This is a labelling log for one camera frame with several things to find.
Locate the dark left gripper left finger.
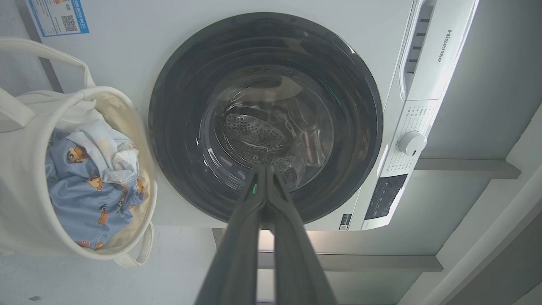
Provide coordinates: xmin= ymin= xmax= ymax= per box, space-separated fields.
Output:
xmin=194 ymin=164 xmax=268 ymax=305

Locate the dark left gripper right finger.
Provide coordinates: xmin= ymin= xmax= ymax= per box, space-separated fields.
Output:
xmin=266 ymin=164 xmax=338 ymax=305

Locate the pale blue and white garment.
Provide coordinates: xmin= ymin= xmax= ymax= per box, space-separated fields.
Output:
xmin=66 ymin=120 xmax=140 ymax=185

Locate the black round glass washer door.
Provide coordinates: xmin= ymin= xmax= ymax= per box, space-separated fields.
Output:
xmin=148 ymin=12 xmax=384 ymax=224

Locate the cream canvas laundry basket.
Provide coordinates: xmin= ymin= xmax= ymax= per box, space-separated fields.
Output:
xmin=0 ymin=37 xmax=158 ymax=268

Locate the blue bear print garment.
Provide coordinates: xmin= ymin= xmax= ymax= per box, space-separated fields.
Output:
xmin=45 ymin=127 xmax=145 ymax=250

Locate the white front-load washing machine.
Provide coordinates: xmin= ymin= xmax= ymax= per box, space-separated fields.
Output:
xmin=25 ymin=0 xmax=481 ymax=231

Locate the blue energy label sticker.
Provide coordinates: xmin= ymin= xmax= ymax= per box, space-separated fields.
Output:
xmin=26 ymin=0 xmax=89 ymax=38

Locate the white plastic appliance dial knob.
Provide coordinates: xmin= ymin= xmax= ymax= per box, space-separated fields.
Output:
xmin=398 ymin=130 xmax=428 ymax=156

